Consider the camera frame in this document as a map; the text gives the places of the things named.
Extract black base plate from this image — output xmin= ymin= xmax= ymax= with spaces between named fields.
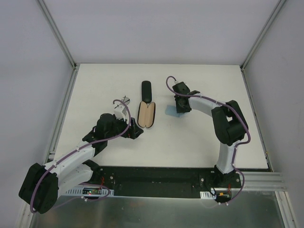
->
xmin=45 ymin=160 xmax=247 ymax=197

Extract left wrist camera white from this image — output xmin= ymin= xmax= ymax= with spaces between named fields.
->
xmin=114 ymin=104 xmax=127 ymax=120

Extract black glasses case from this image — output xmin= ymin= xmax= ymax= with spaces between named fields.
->
xmin=137 ymin=101 xmax=156 ymax=128
xmin=141 ymin=81 xmax=152 ymax=104

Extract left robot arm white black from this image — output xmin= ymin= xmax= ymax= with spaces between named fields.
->
xmin=19 ymin=113 xmax=143 ymax=214

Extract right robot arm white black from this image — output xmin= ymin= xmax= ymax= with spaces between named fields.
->
xmin=171 ymin=82 xmax=249 ymax=188

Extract left aluminium frame post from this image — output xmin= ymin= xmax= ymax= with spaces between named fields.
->
xmin=37 ymin=0 xmax=78 ymax=69

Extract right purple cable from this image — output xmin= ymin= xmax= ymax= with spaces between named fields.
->
xmin=165 ymin=76 xmax=252 ymax=207

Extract right white cable duct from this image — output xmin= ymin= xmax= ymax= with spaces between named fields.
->
xmin=200 ymin=191 xmax=216 ymax=200

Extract white cable duct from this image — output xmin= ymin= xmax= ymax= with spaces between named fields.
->
xmin=200 ymin=191 xmax=216 ymax=200
xmin=62 ymin=186 xmax=114 ymax=197

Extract left white cable duct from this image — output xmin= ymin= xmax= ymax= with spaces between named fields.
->
xmin=62 ymin=186 xmax=114 ymax=197

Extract metal frame clear glasses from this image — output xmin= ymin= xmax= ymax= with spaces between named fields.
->
xmin=121 ymin=96 xmax=130 ymax=105

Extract aluminium frame post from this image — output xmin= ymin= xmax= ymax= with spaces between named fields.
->
xmin=37 ymin=0 xmax=78 ymax=69
xmin=240 ymin=0 xmax=287 ymax=72

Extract aluminium front rail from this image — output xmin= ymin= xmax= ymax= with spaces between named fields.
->
xmin=30 ymin=166 xmax=288 ymax=190

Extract right aluminium frame post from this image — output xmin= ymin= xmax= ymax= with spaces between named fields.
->
xmin=240 ymin=0 xmax=287 ymax=72

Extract light blue cloth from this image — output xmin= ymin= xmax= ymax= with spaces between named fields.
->
xmin=165 ymin=105 xmax=184 ymax=118

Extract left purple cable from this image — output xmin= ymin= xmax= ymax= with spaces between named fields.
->
xmin=29 ymin=99 xmax=133 ymax=213

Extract purple cable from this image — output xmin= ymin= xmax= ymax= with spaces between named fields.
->
xmin=29 ymin=99 xmax=133 ymax=213
xmin=165 ymin=76 xmax=252 ymax=207

